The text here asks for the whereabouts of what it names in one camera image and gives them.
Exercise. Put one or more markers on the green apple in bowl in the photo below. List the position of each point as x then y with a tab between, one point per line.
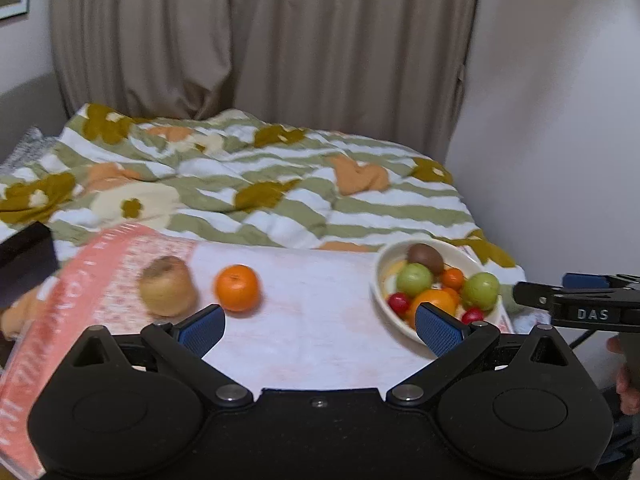
413	279

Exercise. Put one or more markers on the red cherry tomato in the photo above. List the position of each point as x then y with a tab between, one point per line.
400	303

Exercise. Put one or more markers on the grey patterned pillow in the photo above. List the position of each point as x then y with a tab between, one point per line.
32	145

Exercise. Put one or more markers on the orange mandarin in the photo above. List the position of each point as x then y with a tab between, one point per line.
237	288

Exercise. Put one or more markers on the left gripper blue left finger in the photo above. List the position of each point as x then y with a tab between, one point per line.
181	349

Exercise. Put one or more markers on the green striped floral blanket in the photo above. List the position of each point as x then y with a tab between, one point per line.
235	179

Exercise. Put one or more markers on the red tomato in bowl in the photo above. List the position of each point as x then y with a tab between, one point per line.
472	315

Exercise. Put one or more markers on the person's right hand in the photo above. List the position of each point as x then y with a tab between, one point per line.
629	396

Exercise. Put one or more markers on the small mandarin in bowl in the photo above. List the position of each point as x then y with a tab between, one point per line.
452	278

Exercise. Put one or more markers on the white oval fruit bowl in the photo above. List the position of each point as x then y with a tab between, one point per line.
392	258

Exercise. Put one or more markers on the large orange in bowl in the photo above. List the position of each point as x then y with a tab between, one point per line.
438	298

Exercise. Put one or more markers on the grey sofa backrest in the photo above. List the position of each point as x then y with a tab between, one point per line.
37	103

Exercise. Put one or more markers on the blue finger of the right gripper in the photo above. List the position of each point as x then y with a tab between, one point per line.
584	281

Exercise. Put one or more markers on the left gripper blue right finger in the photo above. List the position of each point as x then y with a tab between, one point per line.
457	348

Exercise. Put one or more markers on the green apple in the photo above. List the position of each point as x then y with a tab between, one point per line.
413	279
481	291

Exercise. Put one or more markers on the brown kiwi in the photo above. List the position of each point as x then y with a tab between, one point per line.
427	256

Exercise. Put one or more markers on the pink floral table cloth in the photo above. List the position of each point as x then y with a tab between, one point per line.
318	326

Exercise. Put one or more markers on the beige curtain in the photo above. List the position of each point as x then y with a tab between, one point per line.
388	69

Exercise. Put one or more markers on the yellow-brown apple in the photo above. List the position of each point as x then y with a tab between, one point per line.
166	288

